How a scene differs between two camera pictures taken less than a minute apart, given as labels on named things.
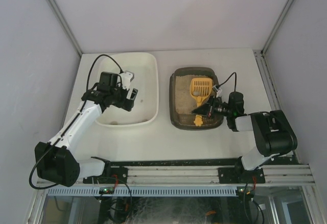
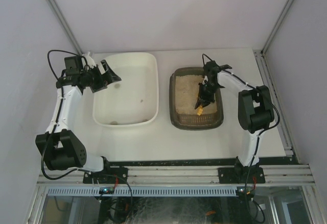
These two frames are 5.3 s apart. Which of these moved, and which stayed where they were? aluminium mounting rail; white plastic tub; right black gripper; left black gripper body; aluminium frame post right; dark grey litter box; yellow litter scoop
Moved: right black gripper; left black gripper body; yellow litter scoop
Stayed: aluminium frame post right; aluminium mounting rail; dark grey litter box; white plastic tub
